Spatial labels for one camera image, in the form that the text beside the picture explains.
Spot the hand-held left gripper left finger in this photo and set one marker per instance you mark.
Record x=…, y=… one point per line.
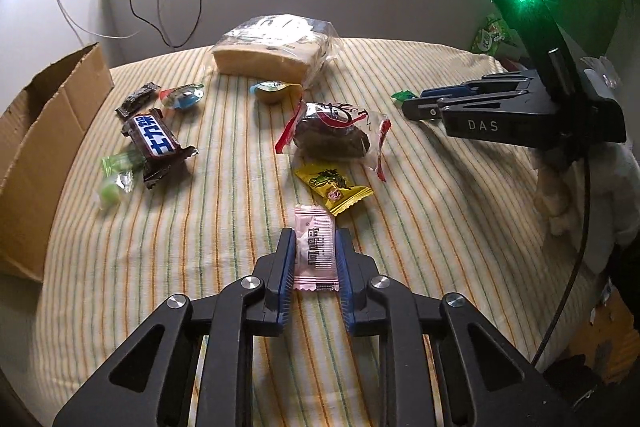
x=287, y=277

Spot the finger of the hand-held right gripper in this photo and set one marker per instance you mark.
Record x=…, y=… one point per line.
x=450, y=91
x=420, y=109

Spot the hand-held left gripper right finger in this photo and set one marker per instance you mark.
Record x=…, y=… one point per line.
x=342, y=277

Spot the small green candy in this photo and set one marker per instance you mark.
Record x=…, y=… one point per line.
x=402, y=96

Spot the pink snack packet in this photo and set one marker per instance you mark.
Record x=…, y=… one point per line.
x=315, y=247

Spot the dark cake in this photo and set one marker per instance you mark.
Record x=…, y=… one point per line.
x=330, y=132

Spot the yellow snack packet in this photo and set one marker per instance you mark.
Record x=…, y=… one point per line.
x=330, y=184

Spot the yellow jelly cup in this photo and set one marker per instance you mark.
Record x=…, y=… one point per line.
x=272, y=93

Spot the sliced bread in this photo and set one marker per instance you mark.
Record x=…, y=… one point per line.
x=270, y=52

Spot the brown and blue chocolate bar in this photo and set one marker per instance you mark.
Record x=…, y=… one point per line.
x=152, y=139

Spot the green clear-wrapped candy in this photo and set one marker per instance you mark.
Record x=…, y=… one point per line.
x=122, y=161
x=114, y=189

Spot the colourful clear-wrapped candy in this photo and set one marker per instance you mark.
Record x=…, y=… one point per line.
x=181, y=98

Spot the black patterned candy packet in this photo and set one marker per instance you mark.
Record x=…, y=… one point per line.
x=137, y=99

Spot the cardboard box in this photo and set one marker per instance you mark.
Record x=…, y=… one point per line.
x=50, y=122

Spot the person's right hand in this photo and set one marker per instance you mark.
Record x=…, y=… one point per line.
x=605, y=207

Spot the green printed bag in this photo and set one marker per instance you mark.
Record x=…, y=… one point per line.
x=492, y=37

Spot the striped table cloth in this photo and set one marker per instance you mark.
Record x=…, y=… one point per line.
x=225, y=207

